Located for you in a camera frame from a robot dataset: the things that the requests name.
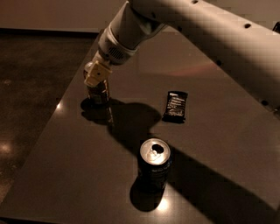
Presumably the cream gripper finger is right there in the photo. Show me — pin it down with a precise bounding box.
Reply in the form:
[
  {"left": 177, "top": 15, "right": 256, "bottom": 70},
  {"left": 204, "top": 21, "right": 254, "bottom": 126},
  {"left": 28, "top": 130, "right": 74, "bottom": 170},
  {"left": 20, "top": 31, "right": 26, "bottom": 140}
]
[
  {"left": 84, "top": 53, "right": 112, "bottom": 88},
  {"left": 83, "top": 61, "right": 94, "bottom": 77}
]

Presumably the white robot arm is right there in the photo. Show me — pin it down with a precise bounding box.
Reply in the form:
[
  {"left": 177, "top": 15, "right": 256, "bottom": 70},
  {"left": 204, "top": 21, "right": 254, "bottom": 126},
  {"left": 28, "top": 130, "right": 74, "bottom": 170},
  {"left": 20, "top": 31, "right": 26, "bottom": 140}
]
[{"left": 85, "top": 0, "right": 280, "bottom": 113}]

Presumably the black snack bar wrapper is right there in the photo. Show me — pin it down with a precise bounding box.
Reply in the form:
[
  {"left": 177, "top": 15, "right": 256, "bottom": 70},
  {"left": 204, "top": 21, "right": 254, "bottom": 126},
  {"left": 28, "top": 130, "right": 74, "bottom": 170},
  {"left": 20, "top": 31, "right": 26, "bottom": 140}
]
[{"left": 162, "top": 91, "right": 188, "bottom": 123}]

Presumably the dark blue pepsi can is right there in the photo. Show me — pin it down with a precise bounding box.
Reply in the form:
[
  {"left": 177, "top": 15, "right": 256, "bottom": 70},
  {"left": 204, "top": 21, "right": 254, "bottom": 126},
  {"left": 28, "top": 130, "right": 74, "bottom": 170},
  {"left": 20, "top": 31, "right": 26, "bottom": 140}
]
[{"left": 138, "top": 138, "right": 172, "bottom": 193}]

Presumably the orange soda can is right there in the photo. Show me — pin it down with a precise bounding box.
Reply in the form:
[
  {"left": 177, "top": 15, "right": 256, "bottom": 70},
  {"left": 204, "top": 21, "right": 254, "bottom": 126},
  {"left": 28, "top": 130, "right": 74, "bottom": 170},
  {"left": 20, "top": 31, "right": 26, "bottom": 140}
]
[{"left": 85, "top": 78, "right": 109, "bottom": 105}]

